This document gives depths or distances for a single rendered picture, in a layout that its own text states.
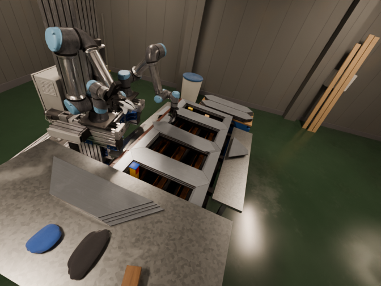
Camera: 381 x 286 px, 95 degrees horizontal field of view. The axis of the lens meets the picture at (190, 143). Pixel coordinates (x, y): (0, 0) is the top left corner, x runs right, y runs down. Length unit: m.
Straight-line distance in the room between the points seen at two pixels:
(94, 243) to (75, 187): 0.33
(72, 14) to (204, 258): 1.63
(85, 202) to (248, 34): 4.25
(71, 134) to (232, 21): 3.79
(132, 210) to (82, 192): 0.28
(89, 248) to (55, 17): 1.42
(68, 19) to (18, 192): 1.10
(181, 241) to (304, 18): 4.51
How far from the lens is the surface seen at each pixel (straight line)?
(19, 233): 1.12
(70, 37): 1.32
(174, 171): 1.46
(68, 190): 1.13
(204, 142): 1.80
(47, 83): 1.90
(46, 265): 1.02
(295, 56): 4.87
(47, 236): 1.03
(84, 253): 0.96
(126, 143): 1.92
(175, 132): 1.84
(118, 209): 1.02
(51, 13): 1.69
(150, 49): 1.68
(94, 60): 1.34
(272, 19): 4.61
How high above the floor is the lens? 1.96
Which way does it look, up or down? 39 degrees down
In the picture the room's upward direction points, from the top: 15 degrees clockwise
